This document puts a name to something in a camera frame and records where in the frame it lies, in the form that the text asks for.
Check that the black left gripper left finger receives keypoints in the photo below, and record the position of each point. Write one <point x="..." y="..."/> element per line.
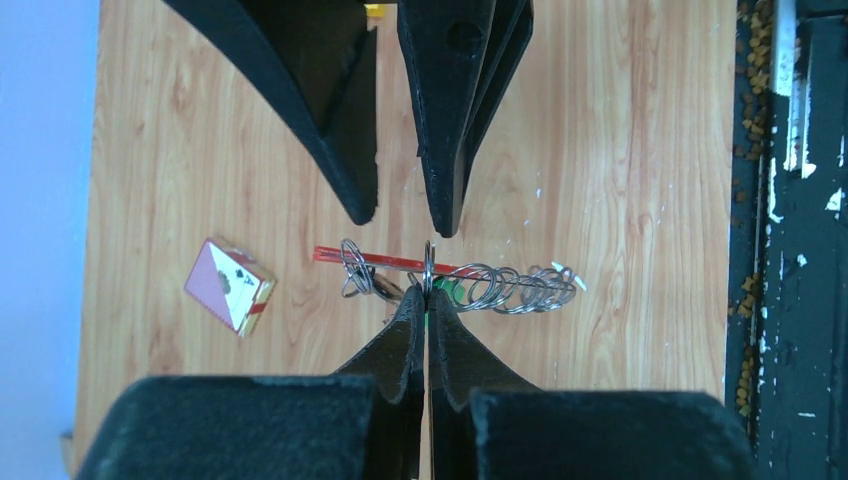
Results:
<point x="362" y="421"/>

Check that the yellow triangular bracket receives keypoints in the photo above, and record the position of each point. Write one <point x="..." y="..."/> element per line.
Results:
<point x="375" y="11"/>

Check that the metal key organizer red handle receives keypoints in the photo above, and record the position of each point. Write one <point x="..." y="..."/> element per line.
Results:
<point x="503" y="290"/>

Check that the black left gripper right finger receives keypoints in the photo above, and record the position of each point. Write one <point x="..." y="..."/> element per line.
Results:
<point x="488" y="422"/>

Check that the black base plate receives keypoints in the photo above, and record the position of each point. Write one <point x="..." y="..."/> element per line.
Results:
<point x="786" y="356"/>

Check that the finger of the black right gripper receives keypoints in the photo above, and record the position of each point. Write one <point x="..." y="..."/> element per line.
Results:
<point x="460" y="58"/>
<point x="314" y="62"/>

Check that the playing card box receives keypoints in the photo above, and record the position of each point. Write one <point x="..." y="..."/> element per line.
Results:
<point x="229" y="283"/>

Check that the green tag key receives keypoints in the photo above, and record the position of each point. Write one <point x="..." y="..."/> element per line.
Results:
<point x="453" y="288"/>

